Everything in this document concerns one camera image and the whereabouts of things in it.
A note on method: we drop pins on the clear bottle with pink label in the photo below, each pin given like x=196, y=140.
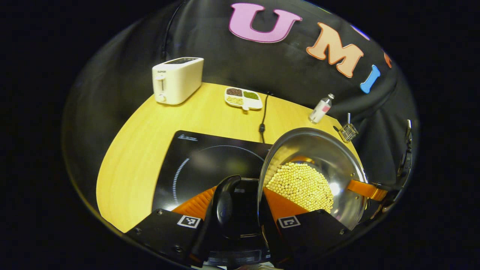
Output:
x=320, y=109

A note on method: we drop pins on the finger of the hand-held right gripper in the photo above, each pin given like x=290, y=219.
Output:
x=365, y=189

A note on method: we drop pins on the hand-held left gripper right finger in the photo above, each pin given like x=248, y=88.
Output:
x=307, y=236

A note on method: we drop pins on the black induction cooktop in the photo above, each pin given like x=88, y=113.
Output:
x=202, y=165

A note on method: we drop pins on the white toaster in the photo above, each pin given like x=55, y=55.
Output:
x=176, y=80

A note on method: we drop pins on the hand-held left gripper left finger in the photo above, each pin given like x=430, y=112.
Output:
x=168, y=232

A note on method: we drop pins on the black backdrop cloth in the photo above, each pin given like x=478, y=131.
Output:
x=210, y=56

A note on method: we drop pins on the pile of yellow soybeans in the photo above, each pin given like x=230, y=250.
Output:
x=300, y=187

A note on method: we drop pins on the white divided dish of beans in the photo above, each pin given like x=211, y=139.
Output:
x=243, y=98

